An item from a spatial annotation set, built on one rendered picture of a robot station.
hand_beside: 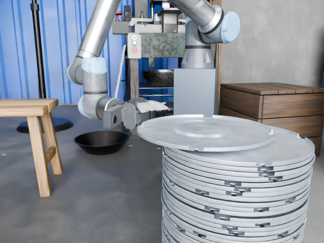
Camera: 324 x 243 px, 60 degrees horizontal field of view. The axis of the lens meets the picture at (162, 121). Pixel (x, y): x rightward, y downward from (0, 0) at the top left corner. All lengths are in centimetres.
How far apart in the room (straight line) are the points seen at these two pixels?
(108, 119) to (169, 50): 113
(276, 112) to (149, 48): 83
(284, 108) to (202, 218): 101
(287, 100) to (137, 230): 93
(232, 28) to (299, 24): 269
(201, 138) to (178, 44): 129
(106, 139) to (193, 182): 124
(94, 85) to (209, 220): 55
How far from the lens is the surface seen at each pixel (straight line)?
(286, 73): 376
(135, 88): 171
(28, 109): 105
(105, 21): 104
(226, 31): 115
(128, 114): 76
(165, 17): 186
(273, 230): 53
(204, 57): 126
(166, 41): 179
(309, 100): 153
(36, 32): 218
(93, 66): 88
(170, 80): 189
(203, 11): 111
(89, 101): 89
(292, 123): 149
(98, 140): 169
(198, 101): 124
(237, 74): 346
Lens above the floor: 49
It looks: 13 degrees down
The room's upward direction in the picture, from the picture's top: straight up
